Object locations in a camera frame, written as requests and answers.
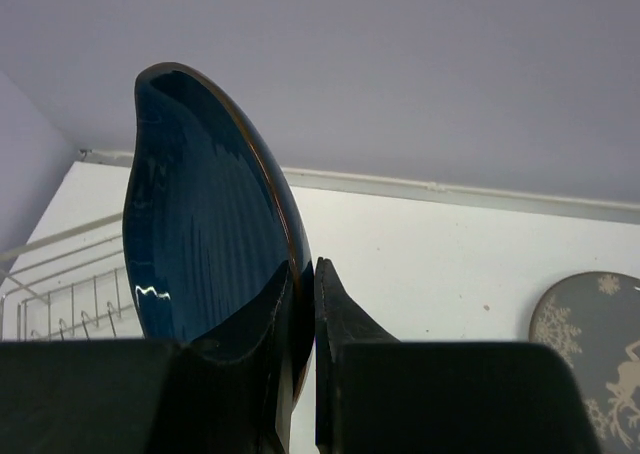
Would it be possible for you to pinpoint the grey deer pattern plate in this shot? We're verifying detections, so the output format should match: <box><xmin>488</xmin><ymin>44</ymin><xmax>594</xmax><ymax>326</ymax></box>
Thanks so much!
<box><xmin>529</xmin><ymin>271</ymin><xmax>639</xmax><ymax>453</ymax></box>

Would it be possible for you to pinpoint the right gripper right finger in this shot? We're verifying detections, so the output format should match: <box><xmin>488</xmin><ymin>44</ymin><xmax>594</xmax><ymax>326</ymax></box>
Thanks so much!
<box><xmin>314</xmin><ymin>258</ymin><xmax>601</xmax><ymax>453</ymax></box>

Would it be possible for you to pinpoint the wire dish rack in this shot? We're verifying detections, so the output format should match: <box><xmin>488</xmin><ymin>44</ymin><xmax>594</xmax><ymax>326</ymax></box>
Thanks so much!
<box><xmin>1</xmin><ymin>213</ymin><xmax>142</xmax><ymax>341</ymax></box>

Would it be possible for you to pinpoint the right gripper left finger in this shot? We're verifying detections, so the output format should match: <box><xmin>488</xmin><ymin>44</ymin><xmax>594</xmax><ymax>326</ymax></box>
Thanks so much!
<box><xmin>1</xmin><ymin>264</ymin><xmax>294</xmax><ymax>453</ymax></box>

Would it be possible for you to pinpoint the dark blue leaf-shaped plate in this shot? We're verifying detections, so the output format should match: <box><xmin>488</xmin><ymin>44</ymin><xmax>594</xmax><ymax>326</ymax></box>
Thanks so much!
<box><xmin>122</xmin><ymin>62</ymin><xmax>314</xmax><ymax>393</ymax></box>

